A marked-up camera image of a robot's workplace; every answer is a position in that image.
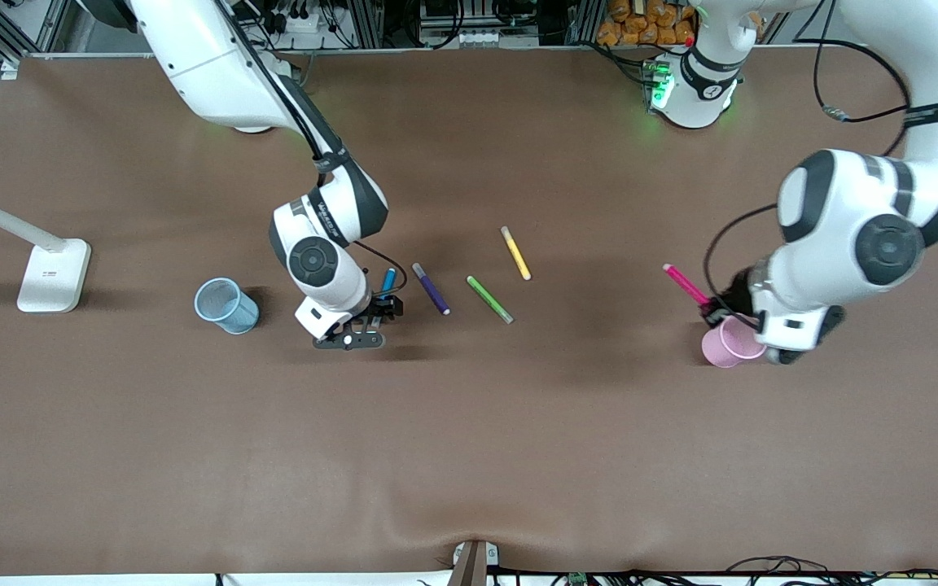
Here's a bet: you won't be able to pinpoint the orange snack packets bag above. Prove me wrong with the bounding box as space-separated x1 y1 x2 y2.
597 0 698 47

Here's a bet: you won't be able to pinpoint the white desk lamp stand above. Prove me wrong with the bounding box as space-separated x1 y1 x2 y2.
0 186 93 315

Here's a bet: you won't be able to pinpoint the pink plastic cup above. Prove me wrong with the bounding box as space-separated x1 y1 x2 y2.
701 313 768 370

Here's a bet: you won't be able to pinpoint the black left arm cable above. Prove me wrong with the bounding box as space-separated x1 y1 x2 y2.
703 0 916 326

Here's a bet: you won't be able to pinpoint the black cable loop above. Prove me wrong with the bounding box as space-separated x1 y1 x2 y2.
728 556 835 575

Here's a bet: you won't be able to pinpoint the brown table cover mat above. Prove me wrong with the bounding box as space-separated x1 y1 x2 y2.
0 45 938 575

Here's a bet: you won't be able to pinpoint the purple marker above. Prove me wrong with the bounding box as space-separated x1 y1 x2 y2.
412 262 451 317

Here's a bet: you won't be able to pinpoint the green marker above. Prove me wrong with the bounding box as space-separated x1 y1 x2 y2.
467 276 515 326

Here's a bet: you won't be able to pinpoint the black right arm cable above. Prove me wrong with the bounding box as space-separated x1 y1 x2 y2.
215 0 409 326

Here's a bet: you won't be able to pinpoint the light blue plastic cup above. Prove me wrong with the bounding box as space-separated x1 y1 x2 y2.
195 278 261 335

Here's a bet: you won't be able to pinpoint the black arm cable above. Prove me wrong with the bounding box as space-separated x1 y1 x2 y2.
703 0 916 326
215 0 409 326

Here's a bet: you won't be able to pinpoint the yellow marker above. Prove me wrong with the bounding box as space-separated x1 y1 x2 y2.
500 225 533 282

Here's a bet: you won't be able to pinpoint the pink marker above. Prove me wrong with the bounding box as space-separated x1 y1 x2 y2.
663 263 716 308

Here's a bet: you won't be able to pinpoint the blue marker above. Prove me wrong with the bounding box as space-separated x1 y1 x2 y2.
370 268 397 330

